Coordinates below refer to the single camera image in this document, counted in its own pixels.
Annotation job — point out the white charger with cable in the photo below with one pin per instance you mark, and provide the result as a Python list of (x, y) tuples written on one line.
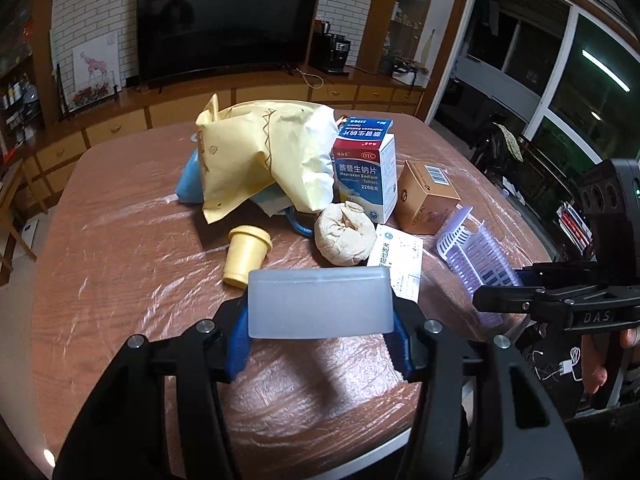
[(564, 368)]

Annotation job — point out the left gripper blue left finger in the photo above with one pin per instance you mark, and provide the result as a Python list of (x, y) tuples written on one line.
[(232, 347)]

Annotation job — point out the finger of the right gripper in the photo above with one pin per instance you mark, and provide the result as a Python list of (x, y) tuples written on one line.
[(529, 276), (505, 299)]

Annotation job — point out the black coffee machine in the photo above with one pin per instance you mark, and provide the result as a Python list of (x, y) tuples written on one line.
[(328, 51)]

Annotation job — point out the giraffe picture frame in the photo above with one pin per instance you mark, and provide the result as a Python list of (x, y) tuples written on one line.
[(96, 74)]

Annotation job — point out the brown cardboard box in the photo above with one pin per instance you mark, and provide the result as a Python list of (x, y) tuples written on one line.
[(426, 198)]

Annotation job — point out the yellow lidded cup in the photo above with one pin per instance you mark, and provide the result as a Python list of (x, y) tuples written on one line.
[(248, 247)]

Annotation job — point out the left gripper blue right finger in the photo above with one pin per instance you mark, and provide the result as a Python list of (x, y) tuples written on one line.
[(407, 352)]

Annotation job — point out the black flat television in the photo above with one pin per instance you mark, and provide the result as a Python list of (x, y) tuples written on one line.
[(179, 39)]

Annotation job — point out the blue plastic bag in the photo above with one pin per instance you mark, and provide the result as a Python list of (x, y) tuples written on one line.
[(189, 189)]

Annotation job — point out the translucent white plastic box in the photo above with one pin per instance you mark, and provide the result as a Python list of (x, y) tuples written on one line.
[(319, 303)]

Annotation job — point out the wooden tv cabinet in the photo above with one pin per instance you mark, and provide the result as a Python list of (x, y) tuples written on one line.
[(50, 157)]

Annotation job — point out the white flat medicine box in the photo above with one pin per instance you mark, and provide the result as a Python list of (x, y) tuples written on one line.
[(402, 253)]

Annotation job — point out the blue white medicine carton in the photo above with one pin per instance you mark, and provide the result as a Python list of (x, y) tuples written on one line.
[(364, 157)]

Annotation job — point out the person right hand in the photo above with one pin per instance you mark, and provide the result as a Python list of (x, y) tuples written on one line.
[(594, 374)]

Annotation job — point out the purple plastic basket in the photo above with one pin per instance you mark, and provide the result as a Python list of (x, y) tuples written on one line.
[(475, 257)]

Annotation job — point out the yellow padded envelope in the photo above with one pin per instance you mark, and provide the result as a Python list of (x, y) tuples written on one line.
[(247, 147)]

